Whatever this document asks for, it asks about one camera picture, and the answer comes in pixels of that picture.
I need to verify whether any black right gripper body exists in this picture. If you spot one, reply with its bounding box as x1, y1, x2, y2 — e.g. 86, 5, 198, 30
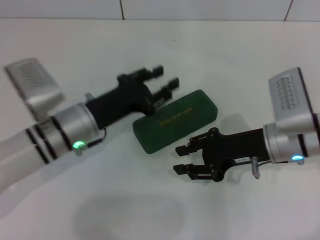
201, 127, 270, 183

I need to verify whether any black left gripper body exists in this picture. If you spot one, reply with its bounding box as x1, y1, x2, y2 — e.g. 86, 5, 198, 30
84, 73, 156, 130

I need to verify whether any green glasses case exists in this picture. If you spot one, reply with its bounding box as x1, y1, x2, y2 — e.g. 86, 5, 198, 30
132, 89, 218, 155

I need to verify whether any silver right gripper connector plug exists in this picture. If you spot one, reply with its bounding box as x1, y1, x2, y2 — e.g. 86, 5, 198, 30
251, 156, 261, 180

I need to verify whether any thin black right gripper cable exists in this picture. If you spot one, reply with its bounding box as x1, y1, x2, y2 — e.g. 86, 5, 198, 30
257, 159, 292, 167

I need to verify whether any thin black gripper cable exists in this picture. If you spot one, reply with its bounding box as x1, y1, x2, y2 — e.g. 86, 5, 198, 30
257, 159, 292, 167
81, 127, 108, 148

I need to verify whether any thin black left gripper cable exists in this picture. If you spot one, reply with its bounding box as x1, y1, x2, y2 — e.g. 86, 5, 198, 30
81, 127, 108, 148

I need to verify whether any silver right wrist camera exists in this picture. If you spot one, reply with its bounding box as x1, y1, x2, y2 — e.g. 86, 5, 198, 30
267, 66, 316, 133

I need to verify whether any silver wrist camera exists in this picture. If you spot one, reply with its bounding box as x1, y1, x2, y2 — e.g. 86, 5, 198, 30
267, 66, 316, 133
3, 57, 66, 121

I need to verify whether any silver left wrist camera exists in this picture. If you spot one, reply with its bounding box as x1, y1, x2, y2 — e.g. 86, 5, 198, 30
3, 57, 66, 121

